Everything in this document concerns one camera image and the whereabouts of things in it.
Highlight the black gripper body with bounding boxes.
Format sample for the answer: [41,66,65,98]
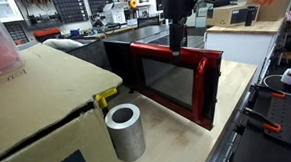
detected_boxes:
[161,0,196,24]

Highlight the red microwave door with handle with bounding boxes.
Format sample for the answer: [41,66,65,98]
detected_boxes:
[128,37,228,136]

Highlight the black chair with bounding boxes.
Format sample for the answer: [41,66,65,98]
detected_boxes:
[136,14,161,29]

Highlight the yellow tape roll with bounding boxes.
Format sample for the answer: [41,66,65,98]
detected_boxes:
[128,0,139,10]

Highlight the beige device box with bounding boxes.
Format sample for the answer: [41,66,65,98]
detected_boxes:
[205,3,262,29]

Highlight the wooden workbench with shelves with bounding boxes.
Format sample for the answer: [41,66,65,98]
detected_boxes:
[61,22,141,42]

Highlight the small white cardboard box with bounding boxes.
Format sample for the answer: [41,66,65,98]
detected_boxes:
[101,1,126,26]

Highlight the white-sided wooden table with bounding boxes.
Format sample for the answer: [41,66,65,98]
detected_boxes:
[202,17,289,87]

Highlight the black tumbler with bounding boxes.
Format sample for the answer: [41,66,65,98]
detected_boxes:
[244,5,259,27]

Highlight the black crate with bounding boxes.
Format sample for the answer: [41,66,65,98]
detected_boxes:
[64,37,113,75]

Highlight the cardboard box with orange print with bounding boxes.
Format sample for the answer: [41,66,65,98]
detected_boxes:
[237,0,291,24]

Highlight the blue cup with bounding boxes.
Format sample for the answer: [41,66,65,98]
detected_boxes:
[70,27,81,38]

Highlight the aluminium cylinder tube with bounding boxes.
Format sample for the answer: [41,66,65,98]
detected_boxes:
[104,102,148,162]

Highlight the white bag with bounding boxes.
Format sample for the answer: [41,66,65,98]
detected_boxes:
[42,36,85,53]

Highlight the red toolbox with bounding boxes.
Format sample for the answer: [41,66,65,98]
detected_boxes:
[32,27,62,43]

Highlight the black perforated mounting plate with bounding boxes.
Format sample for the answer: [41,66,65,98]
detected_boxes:
[260,89,291,154]

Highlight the large brown cardboard box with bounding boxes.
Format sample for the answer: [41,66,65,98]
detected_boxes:
[0,39,128,162]

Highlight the dark small parts drawer organiser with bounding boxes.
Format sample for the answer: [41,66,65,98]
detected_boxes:
[1,21,30,47]

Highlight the dark wall parts bin panel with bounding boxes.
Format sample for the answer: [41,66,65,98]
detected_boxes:
[52,0,90,25]
[86,0,115,16]

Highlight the white cable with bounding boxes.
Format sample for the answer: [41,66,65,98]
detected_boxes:
[262,73,287,90]

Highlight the black clamp with orange handle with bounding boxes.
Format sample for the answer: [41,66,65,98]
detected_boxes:
[252,83,288,101]
[242,105,283,135]

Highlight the white wall glass cabinet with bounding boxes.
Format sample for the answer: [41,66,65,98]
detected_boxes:
[0,0,25,24]

